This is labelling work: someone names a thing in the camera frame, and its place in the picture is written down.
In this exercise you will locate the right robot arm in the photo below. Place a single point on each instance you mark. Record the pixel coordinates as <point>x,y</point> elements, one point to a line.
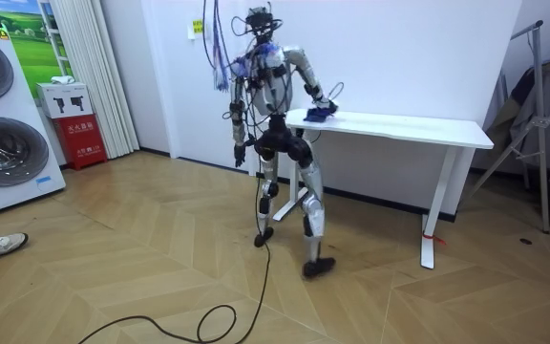
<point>304,68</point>

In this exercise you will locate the red fire extinguisher box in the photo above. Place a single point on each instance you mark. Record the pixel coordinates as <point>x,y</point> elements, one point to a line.
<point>80,141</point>

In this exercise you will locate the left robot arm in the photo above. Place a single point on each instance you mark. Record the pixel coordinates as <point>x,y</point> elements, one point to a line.
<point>238,125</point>

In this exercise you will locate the grey metal stand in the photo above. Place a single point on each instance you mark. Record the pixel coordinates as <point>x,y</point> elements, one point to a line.
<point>538,119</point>

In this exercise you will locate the blue cloth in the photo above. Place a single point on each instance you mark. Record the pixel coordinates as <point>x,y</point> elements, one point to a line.
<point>316,116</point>

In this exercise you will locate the white wall switch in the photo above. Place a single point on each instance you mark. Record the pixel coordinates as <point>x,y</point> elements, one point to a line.
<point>191,32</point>

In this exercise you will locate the robot legs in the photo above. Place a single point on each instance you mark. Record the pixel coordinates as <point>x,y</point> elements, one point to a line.
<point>314,210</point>

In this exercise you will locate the white desk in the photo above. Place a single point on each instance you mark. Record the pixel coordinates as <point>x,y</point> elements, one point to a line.
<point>399,127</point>

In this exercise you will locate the white cardboard box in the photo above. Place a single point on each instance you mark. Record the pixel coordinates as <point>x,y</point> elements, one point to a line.
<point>65,99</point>

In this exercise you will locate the white shelf frame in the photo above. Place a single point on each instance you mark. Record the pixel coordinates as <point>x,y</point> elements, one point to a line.
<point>56,43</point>

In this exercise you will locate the white washing machine tower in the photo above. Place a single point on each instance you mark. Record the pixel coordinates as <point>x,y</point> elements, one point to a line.
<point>3,143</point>

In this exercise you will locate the landscape wall poster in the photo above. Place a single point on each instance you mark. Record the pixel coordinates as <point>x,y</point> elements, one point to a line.
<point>27,48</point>

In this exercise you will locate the small dark floor object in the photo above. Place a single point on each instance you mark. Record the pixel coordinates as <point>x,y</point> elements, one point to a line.
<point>525,241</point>

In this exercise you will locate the robot body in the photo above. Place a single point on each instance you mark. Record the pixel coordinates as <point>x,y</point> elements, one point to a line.
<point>271,88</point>

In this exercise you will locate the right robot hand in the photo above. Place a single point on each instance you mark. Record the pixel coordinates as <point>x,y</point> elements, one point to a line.
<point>328,107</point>

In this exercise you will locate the small white object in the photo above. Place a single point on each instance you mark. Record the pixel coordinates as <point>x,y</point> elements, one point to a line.
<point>62,79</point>

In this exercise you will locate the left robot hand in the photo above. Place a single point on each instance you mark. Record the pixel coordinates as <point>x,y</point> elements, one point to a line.
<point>239,155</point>

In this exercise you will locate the yellow wall label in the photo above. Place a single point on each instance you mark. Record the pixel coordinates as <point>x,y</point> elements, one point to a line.
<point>197,26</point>

